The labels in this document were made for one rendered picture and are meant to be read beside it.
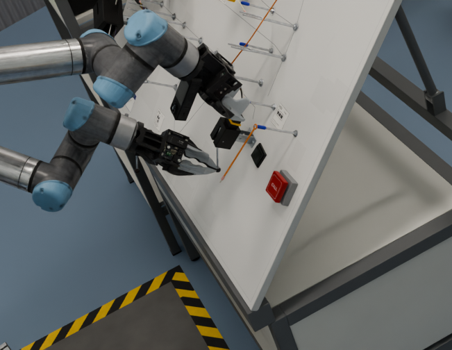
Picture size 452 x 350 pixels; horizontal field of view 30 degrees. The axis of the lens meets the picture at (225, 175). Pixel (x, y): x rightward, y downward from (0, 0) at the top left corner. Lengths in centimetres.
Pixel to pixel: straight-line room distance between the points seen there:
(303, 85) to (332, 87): 10
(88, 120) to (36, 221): 200
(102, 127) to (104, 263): 165
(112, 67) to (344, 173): 80
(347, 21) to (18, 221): 244
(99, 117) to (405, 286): 83
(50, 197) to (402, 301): 88
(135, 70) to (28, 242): 218
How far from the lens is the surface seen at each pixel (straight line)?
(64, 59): 175
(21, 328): 342
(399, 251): 201
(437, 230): 205
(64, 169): 189
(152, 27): 164
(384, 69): 222
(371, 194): 217
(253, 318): 191
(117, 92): 167
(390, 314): 214
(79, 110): 187
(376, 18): 167
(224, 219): 201
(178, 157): 191
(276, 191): 178
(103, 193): 381
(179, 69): 171
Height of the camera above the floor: 227
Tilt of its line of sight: 39 degrees down
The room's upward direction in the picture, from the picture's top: 21 degrees counter-clockwise
